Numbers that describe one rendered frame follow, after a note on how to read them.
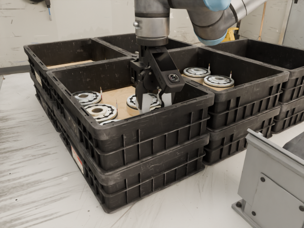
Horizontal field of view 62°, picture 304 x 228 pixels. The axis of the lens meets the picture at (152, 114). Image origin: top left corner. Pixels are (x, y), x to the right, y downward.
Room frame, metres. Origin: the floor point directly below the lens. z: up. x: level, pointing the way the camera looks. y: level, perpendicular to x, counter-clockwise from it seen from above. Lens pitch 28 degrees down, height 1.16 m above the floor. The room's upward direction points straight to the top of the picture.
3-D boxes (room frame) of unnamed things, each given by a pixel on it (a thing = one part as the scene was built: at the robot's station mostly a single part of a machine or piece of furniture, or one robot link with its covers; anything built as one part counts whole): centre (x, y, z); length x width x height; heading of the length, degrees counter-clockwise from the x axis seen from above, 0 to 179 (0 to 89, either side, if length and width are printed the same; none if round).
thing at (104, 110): (0.59, 0.14, 0.86); 0.05 x 0.05 x 0.01
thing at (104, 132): (0.63, 0.08, 0.92); 0.40 x 0.30 x 0.02; 33
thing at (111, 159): (0.63, 0.08, 0.87); 0.40 x 0.30 x 0.11; 33
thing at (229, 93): (0.79, -0.17, 0.92); 0.40 x 0.30 x 0.02; 33
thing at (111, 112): (0.59, 0.14, 0.86); 0.10 x 0.10 x 0.01
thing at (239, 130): (0.79, -0.17, 0.76); 0.40 x 0.30 x 0.12; 33
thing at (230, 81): (0.83, -0.23, 0.86); 0.10 x 0.10 x 0.01
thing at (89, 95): (0.68, 0.20, 0.86); 0.05 x 0.05 x 0.01
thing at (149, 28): (0.57, 0.00, 1.07); 0.08 x 0.08 x 0.05
